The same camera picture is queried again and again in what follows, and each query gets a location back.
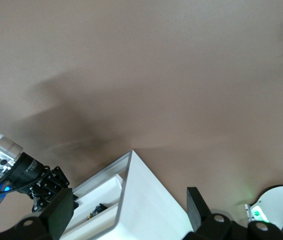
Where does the red push button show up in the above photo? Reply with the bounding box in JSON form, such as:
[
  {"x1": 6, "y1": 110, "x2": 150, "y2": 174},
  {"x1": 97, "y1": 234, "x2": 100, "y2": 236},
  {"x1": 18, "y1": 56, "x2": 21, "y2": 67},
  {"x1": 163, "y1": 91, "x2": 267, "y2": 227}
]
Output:
[{"x1": 88, "y1": 203, "x2": 108, "y2": 220}]

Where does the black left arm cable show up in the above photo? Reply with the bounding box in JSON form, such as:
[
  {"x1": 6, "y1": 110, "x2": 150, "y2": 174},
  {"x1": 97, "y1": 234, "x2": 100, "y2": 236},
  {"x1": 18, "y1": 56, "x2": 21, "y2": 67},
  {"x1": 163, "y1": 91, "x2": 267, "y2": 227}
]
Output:
[{"x1": 0, "y1": 169, "x2": 51, "y2": 199}]

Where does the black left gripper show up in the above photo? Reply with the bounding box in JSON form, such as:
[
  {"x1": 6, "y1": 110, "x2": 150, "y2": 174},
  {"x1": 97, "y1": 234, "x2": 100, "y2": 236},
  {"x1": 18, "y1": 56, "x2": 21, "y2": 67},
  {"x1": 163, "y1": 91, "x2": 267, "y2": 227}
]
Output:
[{"x1": 7, "y1": 151, "x2": 71, "y2": 214}]

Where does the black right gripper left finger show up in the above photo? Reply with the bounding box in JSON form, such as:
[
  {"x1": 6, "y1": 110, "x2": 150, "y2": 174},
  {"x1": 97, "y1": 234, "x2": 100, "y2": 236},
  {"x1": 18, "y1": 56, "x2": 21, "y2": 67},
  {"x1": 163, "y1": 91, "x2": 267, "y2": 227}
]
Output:
[{"x1": 0, "y1": 188, "x2": 76, "y2": 240}]

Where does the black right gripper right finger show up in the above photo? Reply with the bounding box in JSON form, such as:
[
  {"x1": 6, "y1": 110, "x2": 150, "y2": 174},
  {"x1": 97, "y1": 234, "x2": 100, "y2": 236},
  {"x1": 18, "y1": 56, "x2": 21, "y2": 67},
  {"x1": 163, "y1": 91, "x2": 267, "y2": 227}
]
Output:
[{"x1": 183, "y1": 186, "x2": 283, "y2": 240}]

